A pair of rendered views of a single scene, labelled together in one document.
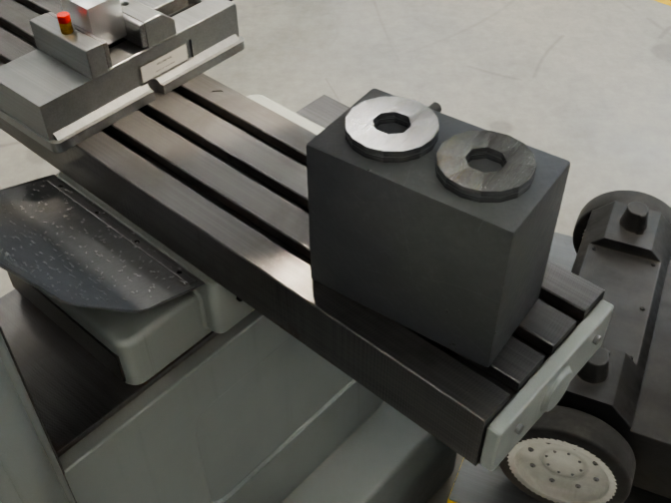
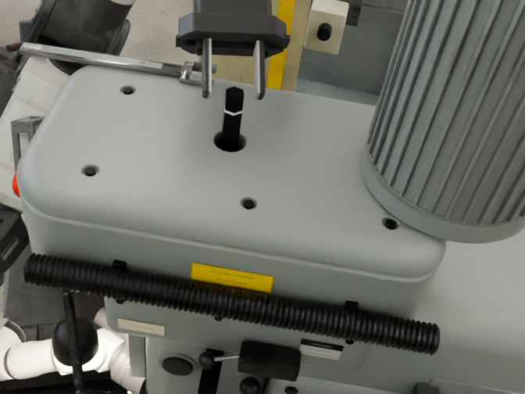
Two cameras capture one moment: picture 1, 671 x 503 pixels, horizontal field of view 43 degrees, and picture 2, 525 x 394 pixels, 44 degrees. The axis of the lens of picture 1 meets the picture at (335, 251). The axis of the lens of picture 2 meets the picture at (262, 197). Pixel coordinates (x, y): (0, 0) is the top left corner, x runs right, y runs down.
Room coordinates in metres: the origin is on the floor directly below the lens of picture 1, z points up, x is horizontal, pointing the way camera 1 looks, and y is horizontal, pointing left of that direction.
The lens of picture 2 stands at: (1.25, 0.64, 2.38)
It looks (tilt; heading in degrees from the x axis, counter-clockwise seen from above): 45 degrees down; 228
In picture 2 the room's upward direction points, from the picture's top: 10 degrees clockwise
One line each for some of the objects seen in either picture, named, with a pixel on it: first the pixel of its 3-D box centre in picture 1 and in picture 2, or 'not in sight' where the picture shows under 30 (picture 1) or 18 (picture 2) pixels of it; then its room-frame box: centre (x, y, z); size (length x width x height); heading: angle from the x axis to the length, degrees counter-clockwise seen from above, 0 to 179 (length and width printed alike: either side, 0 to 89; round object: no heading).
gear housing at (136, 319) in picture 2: not in sight; (248, 262); (0.88, 0.22, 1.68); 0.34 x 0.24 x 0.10; 138
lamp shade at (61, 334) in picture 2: not in sight; (74, 336); (1.09, 0.07, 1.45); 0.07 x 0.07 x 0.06
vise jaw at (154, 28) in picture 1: (129, 15); not in sight; (1.07, 0.28, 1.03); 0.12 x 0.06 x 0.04; 49
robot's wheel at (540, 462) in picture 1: (564, 460); not in sight; (0.69, -0.34, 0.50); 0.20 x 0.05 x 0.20; 66
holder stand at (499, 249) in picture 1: (429, 220); not in sight; (0.63, -0.10, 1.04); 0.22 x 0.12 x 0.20; 55
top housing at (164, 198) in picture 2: not in sight; (237, 191); (0.90, 0.20, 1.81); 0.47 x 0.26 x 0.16; 138
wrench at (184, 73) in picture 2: not in sight; (118, 62); (0.96, 0.01, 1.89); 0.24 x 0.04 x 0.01; 140
